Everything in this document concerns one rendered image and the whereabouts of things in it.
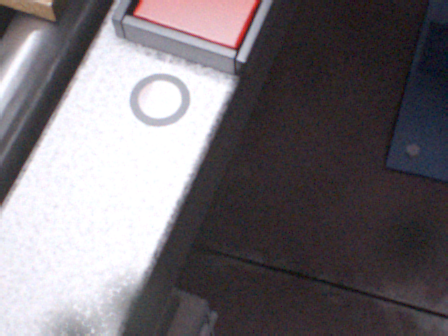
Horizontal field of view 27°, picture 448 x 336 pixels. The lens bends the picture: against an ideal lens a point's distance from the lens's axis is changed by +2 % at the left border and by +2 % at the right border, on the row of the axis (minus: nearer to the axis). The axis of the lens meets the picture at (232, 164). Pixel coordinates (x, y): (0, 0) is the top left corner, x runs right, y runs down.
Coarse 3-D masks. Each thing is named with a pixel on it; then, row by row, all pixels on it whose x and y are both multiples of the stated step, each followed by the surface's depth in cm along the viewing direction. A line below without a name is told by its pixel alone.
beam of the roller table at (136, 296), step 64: (128, 64) 48; (192, 64) 48; (256, 64) 50; (64, 128) 47; (128, 128) 47; (192, 128) 46; (64, 192) 45; (128, 192) 45; (192, 192) 46; (0, 256) 44; (64, 256) 44; (128, 256) 44; (0, 320) 42; (64, 320) 42; (128, 320) 42
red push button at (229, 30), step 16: (144, 0) 48; (160, 0) 48; (176, 0) 48; (192, 0) 48; (208, 0) 48; (224, 0) 48; (240, 0) 48; (256, 0) 48; (144, 16) 48; (160, 16) 48; (176, 16) 48; (192, 16) 48; (208, 16) 48; (224, 16) 48; (240, 16) 48; (192, 32) 47; (208, 32) 47; (224, 32) 47; (240, 32) 47
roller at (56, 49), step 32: (96, 0) 51; (32, 32) 49; (64, 32) 49; (0, 64) 48; (32, 64) 48; (64, 64) 49; (0, 96) 47; (32, 96) 48; (0, 128) 47; (32, 128) 48; (0, 160) 46; (0, 192) 47
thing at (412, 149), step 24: (432, 0) 158; (432, 24) 140; (432, 48) 146; (432, 72) 152; (408, 96) 150; (432, 96) 150; (408, 120) 148; (432, 120) 148; (408, 144) 146; (432, 144) 146; (408, 168) 144; (432, 168) 144
